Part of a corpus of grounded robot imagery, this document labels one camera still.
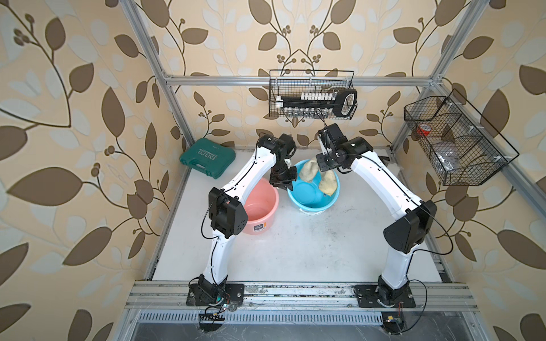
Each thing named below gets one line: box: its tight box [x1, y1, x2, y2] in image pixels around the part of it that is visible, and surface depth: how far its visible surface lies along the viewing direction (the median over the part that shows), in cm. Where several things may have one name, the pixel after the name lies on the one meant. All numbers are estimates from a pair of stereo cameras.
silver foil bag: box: [435, 149, 460, 172], surface depth 74 cm
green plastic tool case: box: [179, 137, 237, 180], surface depth 114 cm
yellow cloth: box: [299, 159, 337, 197], surface depth 84 cm
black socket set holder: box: [275, 88, 358, 118], surface depth 86 cm
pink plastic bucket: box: [243, 177, 280, 236], surface depth 82 cm
